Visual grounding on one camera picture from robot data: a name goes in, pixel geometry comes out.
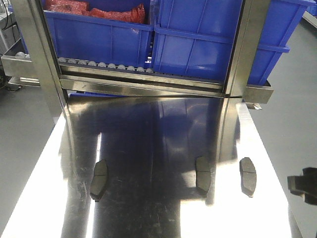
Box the stainless steel rack frame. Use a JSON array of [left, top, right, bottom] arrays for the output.
[[1, 0, 273, 119]]

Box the blue plastic bin left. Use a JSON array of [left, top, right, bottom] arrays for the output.
[[41, 0, 155, 67]]

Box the blue plastic bin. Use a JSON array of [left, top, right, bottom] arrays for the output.
[[41, 0, 155, 67], [152, 0, 316, 85]]

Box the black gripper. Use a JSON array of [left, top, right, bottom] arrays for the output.
[[287, 167, 317, 205]]

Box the blue plastic bin right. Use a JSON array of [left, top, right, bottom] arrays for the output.
[[152, 0, 316, 85]]

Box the red mesh bag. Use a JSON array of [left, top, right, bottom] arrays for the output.
[[45, 0, 146, 24]]

